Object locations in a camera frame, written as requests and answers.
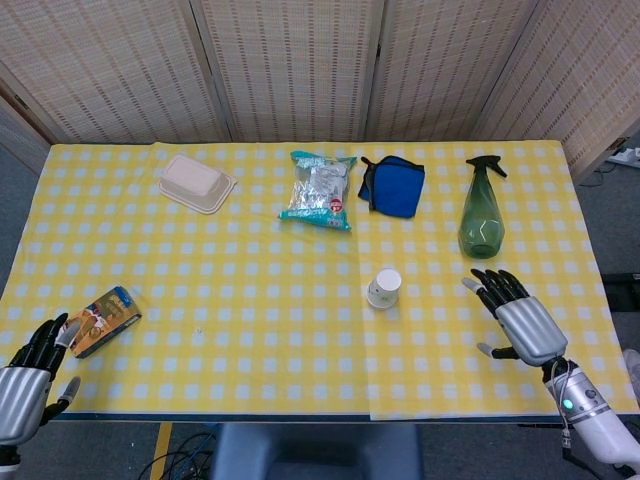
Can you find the bamboo folding screen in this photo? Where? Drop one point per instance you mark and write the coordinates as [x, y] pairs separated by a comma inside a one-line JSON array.
[[320, 70]]

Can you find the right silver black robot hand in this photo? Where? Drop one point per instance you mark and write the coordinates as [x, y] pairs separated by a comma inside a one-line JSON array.
[[531, 321]]

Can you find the blue grey chair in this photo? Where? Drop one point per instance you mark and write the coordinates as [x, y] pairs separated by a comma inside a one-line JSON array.
[[315, 452]]

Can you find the white paper cup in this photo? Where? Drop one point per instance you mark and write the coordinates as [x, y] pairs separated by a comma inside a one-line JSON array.
[[384, 289]]

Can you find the yellow checkered tablecloth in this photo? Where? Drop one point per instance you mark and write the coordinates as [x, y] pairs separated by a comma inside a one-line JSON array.
[[280, 290]]

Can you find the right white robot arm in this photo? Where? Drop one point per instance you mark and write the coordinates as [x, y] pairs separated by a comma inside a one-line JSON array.
[[590, 417]]

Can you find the small yellow snack box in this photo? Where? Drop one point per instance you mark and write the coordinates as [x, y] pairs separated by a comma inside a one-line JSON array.
[[103, 321]]

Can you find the blue folded cloth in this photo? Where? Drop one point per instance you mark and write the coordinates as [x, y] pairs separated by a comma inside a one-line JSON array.
[[393, 185]]

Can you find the green plastic spray bottle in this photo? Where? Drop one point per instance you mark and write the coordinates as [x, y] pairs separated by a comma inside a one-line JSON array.
[[481, 212]]

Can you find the white power strip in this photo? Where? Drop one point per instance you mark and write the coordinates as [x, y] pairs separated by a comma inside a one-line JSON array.
[[627, 156]]

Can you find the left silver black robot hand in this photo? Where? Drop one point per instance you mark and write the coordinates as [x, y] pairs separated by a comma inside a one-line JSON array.
[[22, 382]]

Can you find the teal snack bag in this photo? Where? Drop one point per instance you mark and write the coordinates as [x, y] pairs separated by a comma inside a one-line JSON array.
[[318, 191]]

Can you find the beige lidded food container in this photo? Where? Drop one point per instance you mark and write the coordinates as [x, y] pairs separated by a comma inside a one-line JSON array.
[[196, 184]]

